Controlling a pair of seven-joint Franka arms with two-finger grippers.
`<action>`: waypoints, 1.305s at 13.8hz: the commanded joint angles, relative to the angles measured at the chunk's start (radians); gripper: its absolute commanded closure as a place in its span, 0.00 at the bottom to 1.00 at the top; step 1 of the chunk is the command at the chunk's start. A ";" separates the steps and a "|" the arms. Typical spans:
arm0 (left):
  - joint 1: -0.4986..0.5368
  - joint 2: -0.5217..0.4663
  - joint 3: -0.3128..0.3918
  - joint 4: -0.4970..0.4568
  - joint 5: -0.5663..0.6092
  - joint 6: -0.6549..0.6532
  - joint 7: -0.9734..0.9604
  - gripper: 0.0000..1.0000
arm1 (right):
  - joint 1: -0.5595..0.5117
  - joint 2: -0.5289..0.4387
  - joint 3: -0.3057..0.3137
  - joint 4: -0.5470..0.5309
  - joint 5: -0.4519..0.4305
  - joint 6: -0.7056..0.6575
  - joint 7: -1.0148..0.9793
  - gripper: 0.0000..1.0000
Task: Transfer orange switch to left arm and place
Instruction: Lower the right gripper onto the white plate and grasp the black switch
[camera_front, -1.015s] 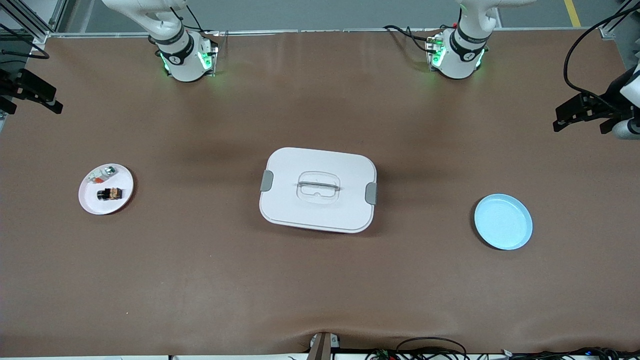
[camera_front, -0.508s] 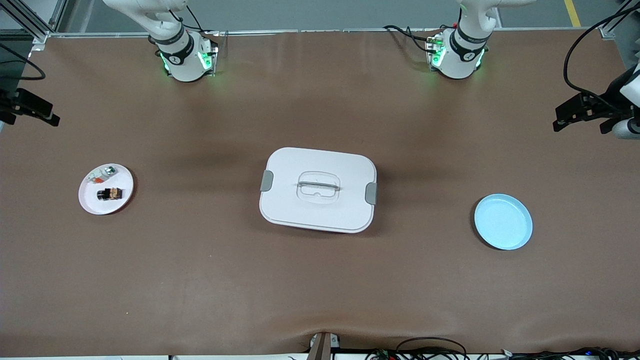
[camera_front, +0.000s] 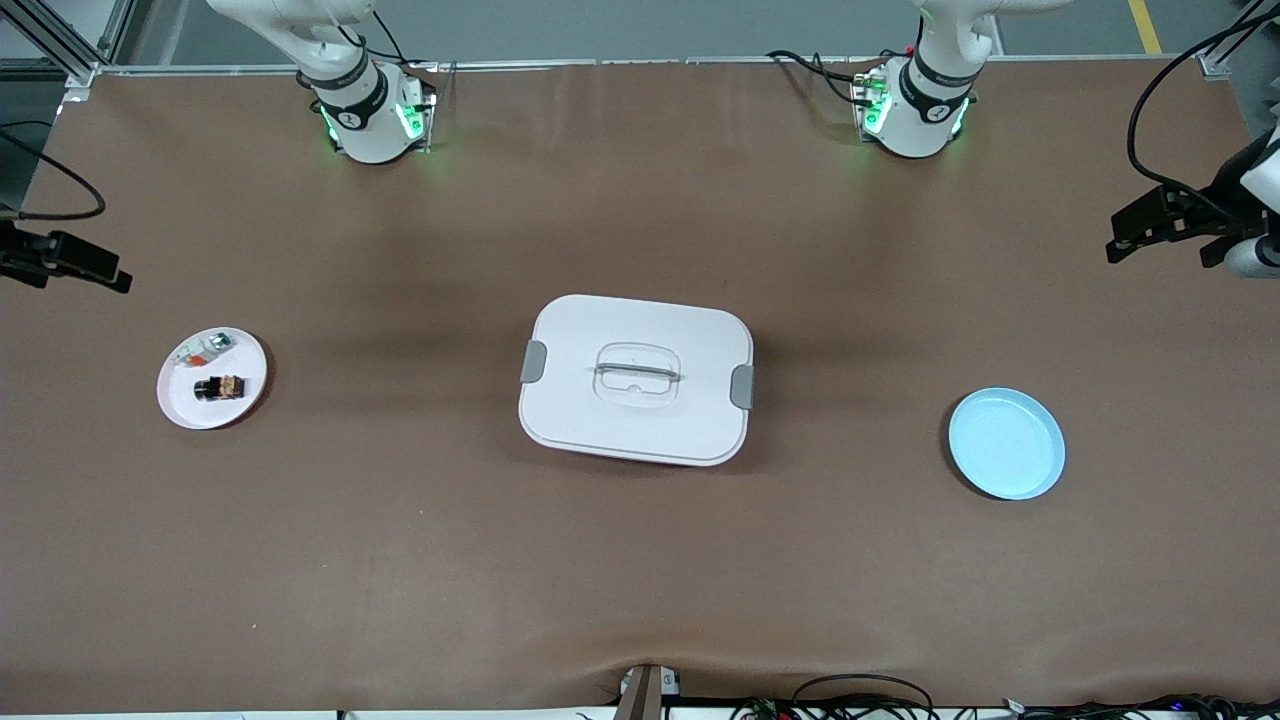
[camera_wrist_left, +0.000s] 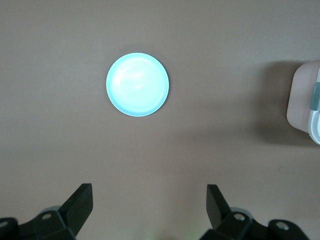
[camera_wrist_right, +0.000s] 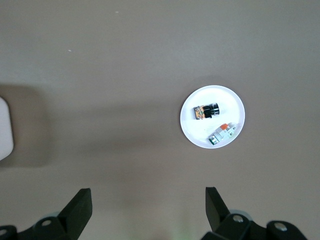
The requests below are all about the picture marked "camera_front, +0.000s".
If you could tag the aluminium frame profile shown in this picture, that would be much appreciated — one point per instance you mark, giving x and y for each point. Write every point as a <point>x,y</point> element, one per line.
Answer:
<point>80,68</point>
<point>1235,50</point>

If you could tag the white lidded storage box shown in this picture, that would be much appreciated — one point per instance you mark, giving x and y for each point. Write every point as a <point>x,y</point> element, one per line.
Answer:
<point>636,430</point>

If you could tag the white and green push-button switch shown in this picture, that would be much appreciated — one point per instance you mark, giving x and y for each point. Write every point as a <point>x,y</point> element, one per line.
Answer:
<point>205,349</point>

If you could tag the aluminium camera post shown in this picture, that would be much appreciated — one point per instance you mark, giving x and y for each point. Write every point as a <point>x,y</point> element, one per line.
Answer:
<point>645,695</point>

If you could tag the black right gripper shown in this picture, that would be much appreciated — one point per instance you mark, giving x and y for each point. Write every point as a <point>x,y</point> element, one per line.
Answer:
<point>20,255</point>

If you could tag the grey box latch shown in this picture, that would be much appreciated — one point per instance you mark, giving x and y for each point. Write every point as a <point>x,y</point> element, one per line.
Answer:
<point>533,361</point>
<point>742,387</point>

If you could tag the white round plate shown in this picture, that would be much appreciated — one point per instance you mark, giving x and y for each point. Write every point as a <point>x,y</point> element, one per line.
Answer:
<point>200,410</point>

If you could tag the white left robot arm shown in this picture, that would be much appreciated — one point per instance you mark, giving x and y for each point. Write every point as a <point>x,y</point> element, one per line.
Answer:
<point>920,115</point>

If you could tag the light blue round plate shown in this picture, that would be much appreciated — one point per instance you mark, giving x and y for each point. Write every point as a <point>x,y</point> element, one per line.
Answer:
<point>1006,445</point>

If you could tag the orange and black push-button switch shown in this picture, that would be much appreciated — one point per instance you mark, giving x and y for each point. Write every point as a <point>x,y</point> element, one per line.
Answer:
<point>221,387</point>

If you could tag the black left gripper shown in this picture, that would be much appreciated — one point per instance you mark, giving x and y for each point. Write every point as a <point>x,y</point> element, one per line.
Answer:
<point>1214,203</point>

